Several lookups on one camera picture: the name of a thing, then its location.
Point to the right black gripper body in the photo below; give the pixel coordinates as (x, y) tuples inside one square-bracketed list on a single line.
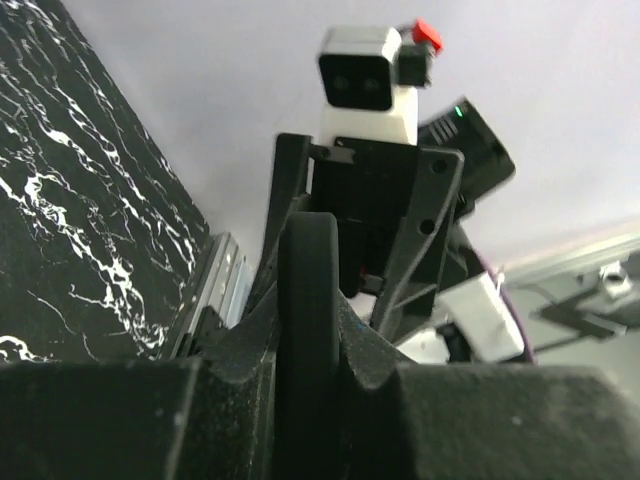
[(394, 204)]

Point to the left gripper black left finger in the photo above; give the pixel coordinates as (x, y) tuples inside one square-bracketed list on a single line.
[(204, 417)]

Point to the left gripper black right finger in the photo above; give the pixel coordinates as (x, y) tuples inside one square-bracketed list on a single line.
[(405, 420)]

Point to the black phone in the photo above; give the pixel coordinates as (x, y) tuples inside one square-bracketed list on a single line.
[(306, 403)]

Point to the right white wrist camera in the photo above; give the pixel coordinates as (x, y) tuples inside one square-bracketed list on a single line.
[(357, 65)]

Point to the right aluminium side rail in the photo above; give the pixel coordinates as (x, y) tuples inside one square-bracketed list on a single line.
[(213, 300)]

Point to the aluminium front rail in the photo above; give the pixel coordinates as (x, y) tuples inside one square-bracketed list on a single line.
[(591, 286)]

